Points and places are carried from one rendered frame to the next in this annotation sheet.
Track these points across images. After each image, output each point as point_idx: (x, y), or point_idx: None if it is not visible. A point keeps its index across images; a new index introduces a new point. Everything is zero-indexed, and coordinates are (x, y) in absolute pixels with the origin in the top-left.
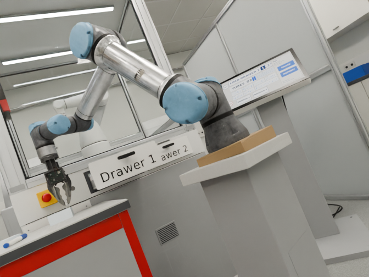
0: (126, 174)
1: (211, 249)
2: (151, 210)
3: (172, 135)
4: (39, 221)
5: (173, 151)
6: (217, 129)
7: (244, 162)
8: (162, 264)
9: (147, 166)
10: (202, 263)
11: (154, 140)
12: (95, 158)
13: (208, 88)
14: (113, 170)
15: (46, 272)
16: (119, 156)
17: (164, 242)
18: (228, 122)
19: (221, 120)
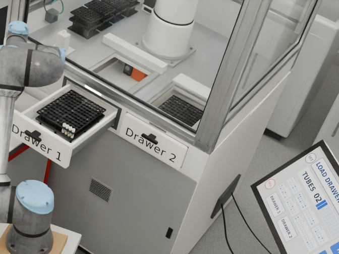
0: (31, 144)
1: (127, 243)
2: (99, 161)
3: (172, 131)
4: None
5: (157, 146)
6: (10, 230)
7: None
8: (79, 200)
9: (51, 156)
10: (111, 239)
11: (148, 116)
12: (80, 74)
13: (0, 211)
14: (23, 131)
15: None
16: (25, 132)
17: (92, 191)
18: (16, 237)
19: (14, 230)
